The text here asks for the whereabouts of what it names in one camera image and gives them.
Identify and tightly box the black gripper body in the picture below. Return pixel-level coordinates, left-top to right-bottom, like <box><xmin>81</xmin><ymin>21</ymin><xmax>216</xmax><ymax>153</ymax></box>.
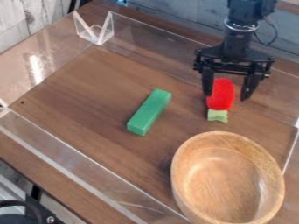
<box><xmin>193</xmin><ymin>45</ymin><xmax>275</xmax><ymax>78</ymax></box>

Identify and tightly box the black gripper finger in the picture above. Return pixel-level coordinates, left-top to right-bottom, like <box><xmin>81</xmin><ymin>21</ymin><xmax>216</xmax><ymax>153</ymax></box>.
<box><xmin>200</xmin><ymin>64</ymin><xmax>215</xmax><ymax>96</ymax></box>
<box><xmin>240</xmin><ymin>64</ymin><xmax>263</xmax><ymax>101</ymax></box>

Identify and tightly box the red plush toy green stem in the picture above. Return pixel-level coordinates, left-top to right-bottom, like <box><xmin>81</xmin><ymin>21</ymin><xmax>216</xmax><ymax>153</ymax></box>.
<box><xmin>205</xmin><ymin>77</ymin><xmax>238</xmax><ymax>124</ymax></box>

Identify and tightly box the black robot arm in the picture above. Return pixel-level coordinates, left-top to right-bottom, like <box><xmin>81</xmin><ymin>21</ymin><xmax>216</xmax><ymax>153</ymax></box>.
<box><xmin>193</xmin><ymin>0</ymin><xmax>278</xmax><ymax>101</ymax></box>

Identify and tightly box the green rectangular block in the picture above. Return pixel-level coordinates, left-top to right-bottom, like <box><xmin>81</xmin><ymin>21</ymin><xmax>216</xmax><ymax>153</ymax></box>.
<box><xmin>125</xmin><ymin>88</ymin><xmax>172</xmax><ymax>136</ymax></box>

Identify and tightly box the oval wooden bowl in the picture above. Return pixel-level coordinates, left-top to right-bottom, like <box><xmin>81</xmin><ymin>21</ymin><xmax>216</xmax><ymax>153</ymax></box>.
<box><xmin>171</xmin><ymin>131</ymin><xmax>286</xmax><ymax>224</ymax></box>

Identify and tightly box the black clamp with bolt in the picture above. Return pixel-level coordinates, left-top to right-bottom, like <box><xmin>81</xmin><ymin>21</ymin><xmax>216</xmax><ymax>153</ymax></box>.
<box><xmin>24</xmin><ymin>196</ymin><xmax>65</xmax><ymax>224</ymax></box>

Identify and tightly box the clear acrylic back wall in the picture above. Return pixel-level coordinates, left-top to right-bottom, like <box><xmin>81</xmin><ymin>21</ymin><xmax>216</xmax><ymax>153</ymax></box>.
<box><xmin>103</xmin><ymin>12</ymin><xmax>299</xmax><ymax>124</ymax></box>

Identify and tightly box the clear acrylic wall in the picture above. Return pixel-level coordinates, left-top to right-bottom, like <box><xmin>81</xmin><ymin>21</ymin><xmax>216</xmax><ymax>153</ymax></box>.
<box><xmin>0</xmin><ymin>108</ymin><xmax>189</xmax><ymax>224</ymax></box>
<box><xmin>103</xmin><ymin>12</ymin><xmax>299</xmax><ymax>124</ymax></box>

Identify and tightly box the clear acrylic corner bracket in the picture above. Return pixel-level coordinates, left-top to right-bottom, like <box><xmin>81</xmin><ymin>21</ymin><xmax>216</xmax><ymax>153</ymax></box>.
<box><xmin>72</xmin><ymin>11</ymin><xmax>115</xmax><ymax>46</ymax></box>

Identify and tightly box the clear acrylic front wall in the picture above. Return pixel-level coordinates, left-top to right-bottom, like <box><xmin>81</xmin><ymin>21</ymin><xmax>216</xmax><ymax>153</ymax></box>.
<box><xmin>0</xmin><ymin>108</ymin><xmax>189</xmax><ymax>224</ymax></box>

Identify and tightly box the black cable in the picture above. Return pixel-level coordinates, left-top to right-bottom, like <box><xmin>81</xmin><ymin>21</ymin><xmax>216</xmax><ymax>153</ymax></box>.
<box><xmin>0</xmin><ymin>199</ymin><xmax>39</xmax><ymax>224</ymax></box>

